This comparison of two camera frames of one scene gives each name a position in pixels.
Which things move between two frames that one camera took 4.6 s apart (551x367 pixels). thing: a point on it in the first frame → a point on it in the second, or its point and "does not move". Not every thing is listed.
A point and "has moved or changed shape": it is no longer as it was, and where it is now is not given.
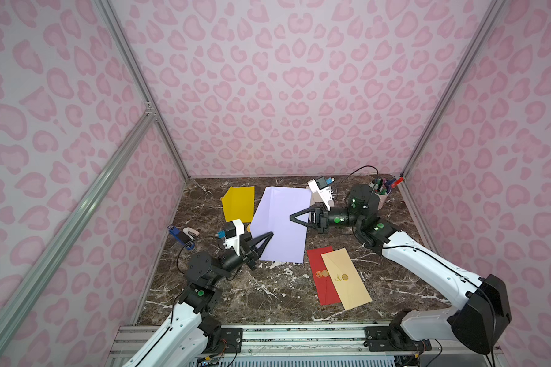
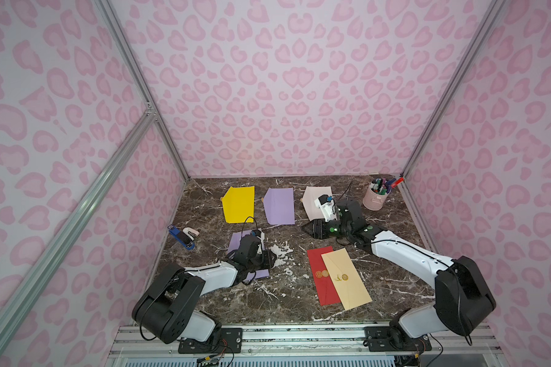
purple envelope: (272, 215) has moved or changed shape
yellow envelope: (239, 203) does not move
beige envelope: (345, 279) does not move
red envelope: (324, 289) does not move
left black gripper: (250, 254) → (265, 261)
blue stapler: (186, 236) does not move
